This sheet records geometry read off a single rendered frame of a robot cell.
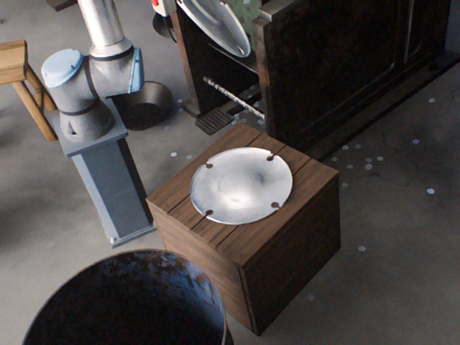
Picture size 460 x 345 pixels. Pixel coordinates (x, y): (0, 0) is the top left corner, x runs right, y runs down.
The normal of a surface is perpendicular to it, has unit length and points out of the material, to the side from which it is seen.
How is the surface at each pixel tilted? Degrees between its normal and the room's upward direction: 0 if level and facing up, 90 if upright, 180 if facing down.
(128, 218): 90
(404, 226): 0
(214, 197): 0
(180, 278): 88
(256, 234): 0
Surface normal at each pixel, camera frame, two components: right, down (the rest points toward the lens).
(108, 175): 0.40, 0.62
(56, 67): -0.27, -0.66
